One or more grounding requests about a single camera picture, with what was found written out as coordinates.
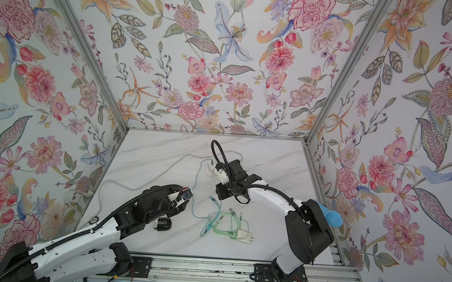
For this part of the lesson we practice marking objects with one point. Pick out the black mounting plate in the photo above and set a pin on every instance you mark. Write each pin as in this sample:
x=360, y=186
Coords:
x=272, y=273
x=133, y=267

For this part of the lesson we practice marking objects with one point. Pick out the blue microphone on stand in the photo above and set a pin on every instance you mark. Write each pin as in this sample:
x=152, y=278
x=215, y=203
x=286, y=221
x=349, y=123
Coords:
x=332, y=217

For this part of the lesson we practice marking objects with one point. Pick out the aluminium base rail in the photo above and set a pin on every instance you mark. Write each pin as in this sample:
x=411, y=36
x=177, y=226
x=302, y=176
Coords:
x=175, y=269

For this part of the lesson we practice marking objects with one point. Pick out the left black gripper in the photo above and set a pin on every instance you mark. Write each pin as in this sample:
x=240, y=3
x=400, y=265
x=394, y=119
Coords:
x=173, y=204

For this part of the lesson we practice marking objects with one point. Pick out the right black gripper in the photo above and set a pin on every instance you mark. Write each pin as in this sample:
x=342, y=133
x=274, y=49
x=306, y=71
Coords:
x=226, y=184

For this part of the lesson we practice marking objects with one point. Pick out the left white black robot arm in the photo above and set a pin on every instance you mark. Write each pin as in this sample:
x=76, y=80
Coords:
x=97, y=249

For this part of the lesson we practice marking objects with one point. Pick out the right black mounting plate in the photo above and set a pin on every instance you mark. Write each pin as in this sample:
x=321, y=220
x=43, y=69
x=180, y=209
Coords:
x=272, y=273

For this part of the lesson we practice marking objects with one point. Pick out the small round ring object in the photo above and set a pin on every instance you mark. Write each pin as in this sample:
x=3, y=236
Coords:
x=93, y=220

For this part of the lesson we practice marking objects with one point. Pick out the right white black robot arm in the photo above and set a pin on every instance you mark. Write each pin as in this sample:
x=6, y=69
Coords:
x=307, y=227

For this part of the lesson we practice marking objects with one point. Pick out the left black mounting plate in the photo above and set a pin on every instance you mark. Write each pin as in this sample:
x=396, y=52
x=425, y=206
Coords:
x=133, y=267

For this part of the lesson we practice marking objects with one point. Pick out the black electric shaver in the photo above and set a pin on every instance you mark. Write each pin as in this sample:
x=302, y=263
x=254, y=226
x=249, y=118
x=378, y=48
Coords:
x=162, y=224

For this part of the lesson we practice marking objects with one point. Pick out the white power strip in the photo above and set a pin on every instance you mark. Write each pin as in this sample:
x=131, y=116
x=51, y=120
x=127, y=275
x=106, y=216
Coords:
x=211, y=170

